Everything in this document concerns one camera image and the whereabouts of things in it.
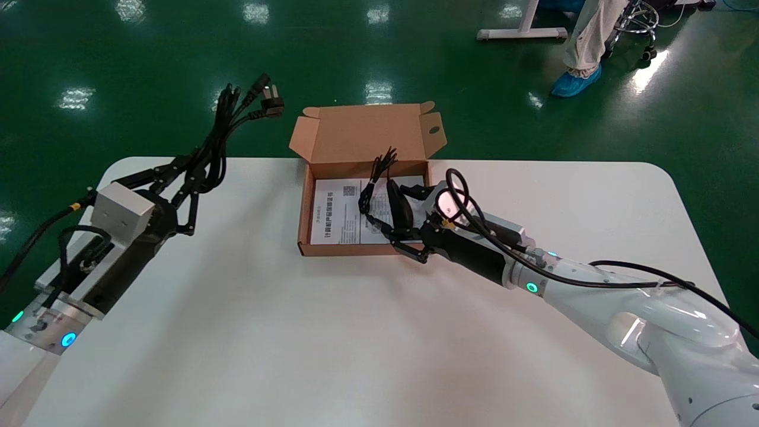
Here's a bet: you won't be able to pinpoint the person white trousers blue shoe covers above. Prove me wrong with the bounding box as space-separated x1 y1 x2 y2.
551 0 629 98

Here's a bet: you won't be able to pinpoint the black power cable with plug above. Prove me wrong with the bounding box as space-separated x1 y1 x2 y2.
193 72 285 193

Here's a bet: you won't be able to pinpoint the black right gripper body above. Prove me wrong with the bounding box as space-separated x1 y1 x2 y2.
421 221 508 286

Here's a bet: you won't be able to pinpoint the brown cardboard storage box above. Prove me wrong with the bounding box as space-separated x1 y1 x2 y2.
289 101 447 257

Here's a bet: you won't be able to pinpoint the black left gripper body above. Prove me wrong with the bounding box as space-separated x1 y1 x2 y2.
127 190 178 263

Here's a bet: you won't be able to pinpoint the black computer mouse with cord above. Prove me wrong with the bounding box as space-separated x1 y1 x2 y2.
358 147 414 233

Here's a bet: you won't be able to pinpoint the white printed paper manual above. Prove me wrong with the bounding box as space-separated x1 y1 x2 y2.
310 175 428 246

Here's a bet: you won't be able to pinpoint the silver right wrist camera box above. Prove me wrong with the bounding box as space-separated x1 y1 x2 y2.
424 181 528 250

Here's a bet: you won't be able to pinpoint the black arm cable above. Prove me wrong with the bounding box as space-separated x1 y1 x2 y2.
445 168 759 339
0 189 98 291

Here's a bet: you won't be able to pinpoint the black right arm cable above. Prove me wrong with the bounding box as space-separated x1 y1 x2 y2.
445 168 759 339

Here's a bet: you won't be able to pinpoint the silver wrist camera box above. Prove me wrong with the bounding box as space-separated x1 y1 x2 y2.
424 181 528 250
92 181 156 250

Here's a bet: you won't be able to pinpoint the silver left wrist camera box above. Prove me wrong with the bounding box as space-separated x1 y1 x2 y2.
92 181 156 250

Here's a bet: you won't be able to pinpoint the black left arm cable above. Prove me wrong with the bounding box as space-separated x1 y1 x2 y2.
0 189 98 291

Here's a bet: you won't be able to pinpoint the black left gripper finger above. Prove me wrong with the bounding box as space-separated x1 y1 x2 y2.
113 155 202 193
177 171 208 236

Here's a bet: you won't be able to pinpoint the white table leg base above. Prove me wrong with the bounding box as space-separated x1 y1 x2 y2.
476 0 569 42

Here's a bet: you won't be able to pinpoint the office chair wheeled base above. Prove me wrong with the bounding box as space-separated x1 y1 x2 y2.
605 0 668 63

